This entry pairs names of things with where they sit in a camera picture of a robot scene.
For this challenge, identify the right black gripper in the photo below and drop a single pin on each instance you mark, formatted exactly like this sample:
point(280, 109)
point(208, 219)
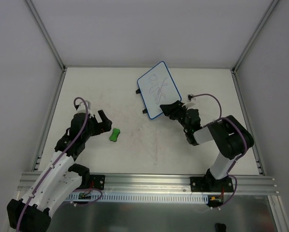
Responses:
point(181, 111)

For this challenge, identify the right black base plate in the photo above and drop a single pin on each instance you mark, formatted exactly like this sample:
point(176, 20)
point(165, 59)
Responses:
point(204, 184)

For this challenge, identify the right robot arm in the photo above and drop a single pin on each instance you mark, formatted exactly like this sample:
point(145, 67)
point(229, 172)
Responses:
point(230, 137)

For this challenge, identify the left aluminium frame post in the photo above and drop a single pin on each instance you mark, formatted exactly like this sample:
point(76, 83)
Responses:
point(36, 16)

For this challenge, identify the green whiteboard eraser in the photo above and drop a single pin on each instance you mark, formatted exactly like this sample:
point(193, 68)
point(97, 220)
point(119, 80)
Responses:
point(114, 136)

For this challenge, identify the aluminium mounting rail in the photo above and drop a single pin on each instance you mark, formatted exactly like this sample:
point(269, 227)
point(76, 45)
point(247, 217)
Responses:
point(176, 184)

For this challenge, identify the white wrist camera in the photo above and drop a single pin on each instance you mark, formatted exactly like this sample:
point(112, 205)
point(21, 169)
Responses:
point(84, 107)
point(189, 101)

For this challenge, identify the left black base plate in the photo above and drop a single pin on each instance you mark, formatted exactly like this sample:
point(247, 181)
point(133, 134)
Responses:
point(97, 181)

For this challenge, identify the white slotted cable duct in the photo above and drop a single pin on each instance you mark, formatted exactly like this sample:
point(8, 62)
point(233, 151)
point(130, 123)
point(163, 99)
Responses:
point(138, 198)

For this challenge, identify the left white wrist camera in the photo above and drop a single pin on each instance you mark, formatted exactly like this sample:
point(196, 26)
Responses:
point(84, 107)

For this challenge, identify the black object on floor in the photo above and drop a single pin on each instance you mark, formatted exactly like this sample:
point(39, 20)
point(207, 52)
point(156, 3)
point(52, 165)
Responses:
point(220, 227)

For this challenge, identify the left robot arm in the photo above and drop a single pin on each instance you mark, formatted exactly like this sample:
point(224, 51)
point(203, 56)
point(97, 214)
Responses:
point(35, 209)

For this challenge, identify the aluminium frame post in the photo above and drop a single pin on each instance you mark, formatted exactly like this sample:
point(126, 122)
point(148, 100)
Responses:
point(258, 29)
point(36, 16)

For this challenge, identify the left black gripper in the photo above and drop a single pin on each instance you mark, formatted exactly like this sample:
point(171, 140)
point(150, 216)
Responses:
point(97, 124)

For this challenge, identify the right aluminium frame post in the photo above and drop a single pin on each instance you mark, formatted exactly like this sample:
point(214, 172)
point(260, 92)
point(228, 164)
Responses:
point(258, 29)

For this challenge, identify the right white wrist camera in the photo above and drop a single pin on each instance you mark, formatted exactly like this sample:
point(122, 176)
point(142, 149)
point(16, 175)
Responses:
point(189, 101)

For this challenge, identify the blue framed whiteboard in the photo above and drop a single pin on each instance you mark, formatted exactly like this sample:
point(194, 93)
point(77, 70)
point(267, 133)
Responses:
point(157, 87)

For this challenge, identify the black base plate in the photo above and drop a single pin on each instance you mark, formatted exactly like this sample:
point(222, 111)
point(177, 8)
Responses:
point(204, 184)
point(97, 181)

